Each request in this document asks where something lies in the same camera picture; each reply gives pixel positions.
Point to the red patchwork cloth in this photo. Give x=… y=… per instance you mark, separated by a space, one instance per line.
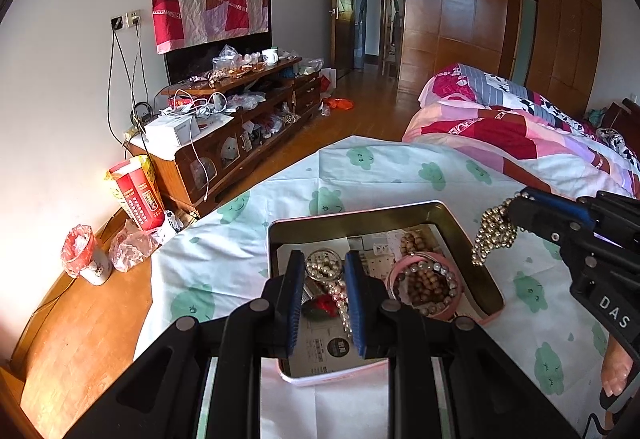
x=200 y=14

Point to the red gift bag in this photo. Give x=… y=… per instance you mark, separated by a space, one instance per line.
x=327 y=81
x=140 y=194

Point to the wooden television cabinet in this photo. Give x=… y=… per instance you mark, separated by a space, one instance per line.
x=250 y=139

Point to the wooden wardrobe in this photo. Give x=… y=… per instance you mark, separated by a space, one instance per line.
x=475 y=44

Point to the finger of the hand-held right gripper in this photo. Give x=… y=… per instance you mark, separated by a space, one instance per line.
x=545 y=216

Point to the cup with red bag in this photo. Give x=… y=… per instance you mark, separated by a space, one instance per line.
x=82 y=254

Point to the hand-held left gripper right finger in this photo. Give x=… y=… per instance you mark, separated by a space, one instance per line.
x=355 y=304

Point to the wall power outlet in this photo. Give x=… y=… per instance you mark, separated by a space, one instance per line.
x=125 y=20

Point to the pink patchwork quilt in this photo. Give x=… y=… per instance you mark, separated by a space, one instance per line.
x=500 y=129

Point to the pink tin box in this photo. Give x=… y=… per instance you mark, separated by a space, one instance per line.
x=480 y=284

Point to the clear plastic bag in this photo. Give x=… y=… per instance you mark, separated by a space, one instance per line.
x=135 y=246

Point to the wooden door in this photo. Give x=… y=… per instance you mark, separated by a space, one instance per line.
x=345 y=19

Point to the black television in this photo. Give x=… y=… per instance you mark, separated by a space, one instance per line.
x=200 y=61

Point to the pink bowl of beads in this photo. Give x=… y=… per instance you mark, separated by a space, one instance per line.
x=395 y=276

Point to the white sheet with green print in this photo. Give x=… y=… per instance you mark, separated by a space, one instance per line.
x=225 y=259

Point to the person's right hand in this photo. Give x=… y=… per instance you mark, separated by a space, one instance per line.
x=615 y=369

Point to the orange plastic bag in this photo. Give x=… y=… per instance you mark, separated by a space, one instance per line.
x=339 y=105

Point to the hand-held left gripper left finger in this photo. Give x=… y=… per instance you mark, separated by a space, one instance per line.
x=295 y=304

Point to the printed paper sheets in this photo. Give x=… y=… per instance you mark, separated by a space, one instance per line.
x=330 y=349

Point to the white mug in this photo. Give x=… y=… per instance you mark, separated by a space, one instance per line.
x=270 y=56

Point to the white cardboard box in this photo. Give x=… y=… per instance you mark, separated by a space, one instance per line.
x=172 y=131

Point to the dark wooden headboard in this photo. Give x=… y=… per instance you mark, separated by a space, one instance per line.
x=625 y=119

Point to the silver mesh watch band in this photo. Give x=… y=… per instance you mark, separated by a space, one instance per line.
x=312 y=290

